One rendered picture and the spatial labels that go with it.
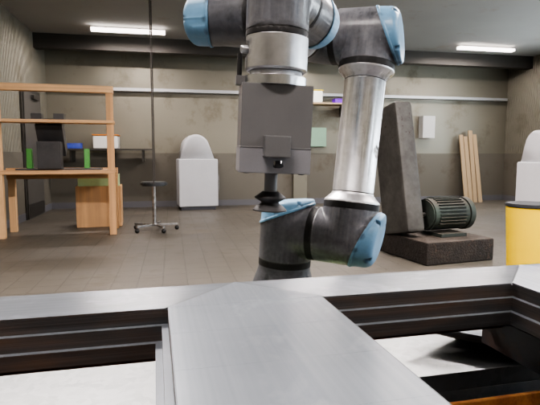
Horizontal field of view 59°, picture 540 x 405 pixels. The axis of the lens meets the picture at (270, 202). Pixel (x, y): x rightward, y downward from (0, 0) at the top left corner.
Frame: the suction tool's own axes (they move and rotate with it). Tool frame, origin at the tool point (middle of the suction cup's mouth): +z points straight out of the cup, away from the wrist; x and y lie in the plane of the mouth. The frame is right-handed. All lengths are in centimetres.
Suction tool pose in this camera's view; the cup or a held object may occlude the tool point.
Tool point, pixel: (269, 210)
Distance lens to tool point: 59.6
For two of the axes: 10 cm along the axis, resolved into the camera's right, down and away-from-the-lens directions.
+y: 9.9, 0.3, 1.4
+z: -0.4, 9.9, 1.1
